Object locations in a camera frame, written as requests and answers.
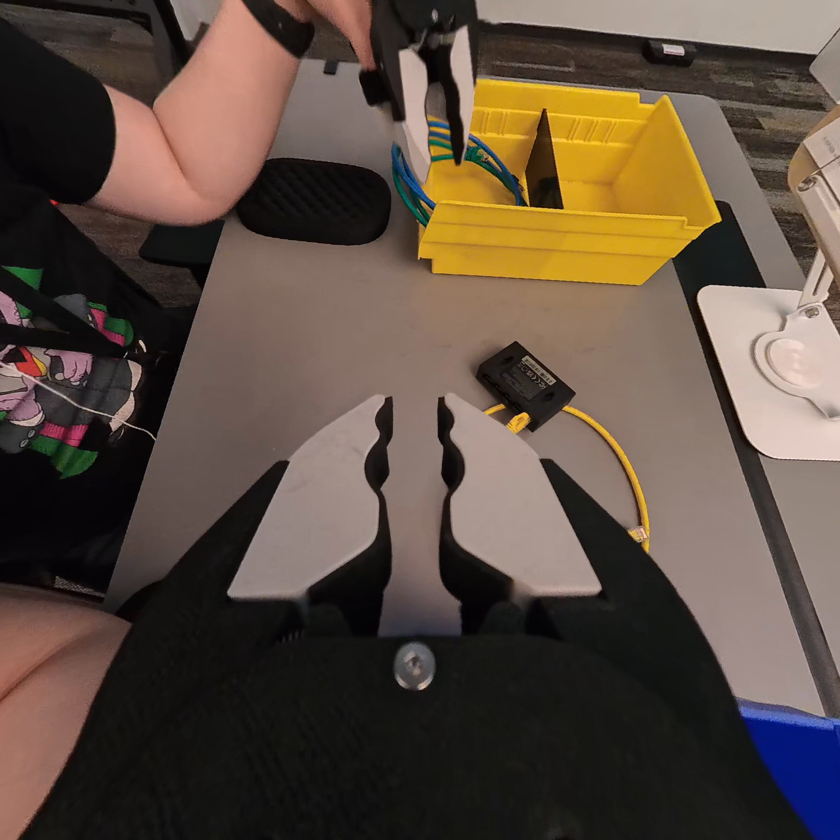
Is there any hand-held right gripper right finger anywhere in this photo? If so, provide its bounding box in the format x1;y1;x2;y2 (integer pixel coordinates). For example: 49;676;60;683
438;392;603;598

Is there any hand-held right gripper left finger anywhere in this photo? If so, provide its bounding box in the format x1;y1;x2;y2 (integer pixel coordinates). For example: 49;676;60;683
226;394;395;601

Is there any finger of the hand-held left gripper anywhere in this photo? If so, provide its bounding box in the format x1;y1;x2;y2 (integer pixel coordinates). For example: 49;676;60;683
423;25;480;166
395;47;435;179

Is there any blue ethernet cable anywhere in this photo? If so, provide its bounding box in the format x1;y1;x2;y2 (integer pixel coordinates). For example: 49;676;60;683
392;118;526;227

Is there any green ethernet cable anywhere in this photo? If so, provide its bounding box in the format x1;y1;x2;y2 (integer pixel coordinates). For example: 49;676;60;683
394;131;526;227

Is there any yellow ethernet cable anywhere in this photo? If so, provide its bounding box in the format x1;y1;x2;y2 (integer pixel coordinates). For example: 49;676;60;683
484;402;652;553

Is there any black network switch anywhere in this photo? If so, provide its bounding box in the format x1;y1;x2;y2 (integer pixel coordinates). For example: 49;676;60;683
476;341;577;433

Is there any yellow plastic bin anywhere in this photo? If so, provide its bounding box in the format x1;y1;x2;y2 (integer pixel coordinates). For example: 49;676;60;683
418;79;723;286

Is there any person's left forearm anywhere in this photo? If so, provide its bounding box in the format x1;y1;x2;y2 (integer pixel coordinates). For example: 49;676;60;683
85;0;312;227

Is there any person's left hand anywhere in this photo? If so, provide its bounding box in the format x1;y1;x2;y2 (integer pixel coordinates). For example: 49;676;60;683
298;0;378;72

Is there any black bin divider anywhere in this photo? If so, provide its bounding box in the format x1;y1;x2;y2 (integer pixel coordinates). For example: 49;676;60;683
525;108;565;211

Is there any black mesh wrist rest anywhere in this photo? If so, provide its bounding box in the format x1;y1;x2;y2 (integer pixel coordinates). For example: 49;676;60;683
236;157;392;247

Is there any black wristband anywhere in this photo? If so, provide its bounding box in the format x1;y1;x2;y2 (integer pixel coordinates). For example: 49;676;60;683
241;0;317;59

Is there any black power adapter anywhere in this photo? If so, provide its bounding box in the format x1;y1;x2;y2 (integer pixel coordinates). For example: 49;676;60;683
642;38;698;68

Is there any white stand base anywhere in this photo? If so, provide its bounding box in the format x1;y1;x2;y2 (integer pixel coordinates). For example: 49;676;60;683
696;285;840;460

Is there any black chair armrest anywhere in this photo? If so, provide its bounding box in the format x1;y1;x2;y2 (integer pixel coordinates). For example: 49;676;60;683
138;220;225;269

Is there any black flat pad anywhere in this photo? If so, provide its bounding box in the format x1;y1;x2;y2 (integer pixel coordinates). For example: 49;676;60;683
672;200;769;290

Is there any person's bare leg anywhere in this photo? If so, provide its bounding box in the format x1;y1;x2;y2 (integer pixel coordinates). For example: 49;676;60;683
0;583;135;834

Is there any blue plastic bin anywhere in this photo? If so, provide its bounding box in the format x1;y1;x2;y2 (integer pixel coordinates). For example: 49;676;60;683
738;699;840;840

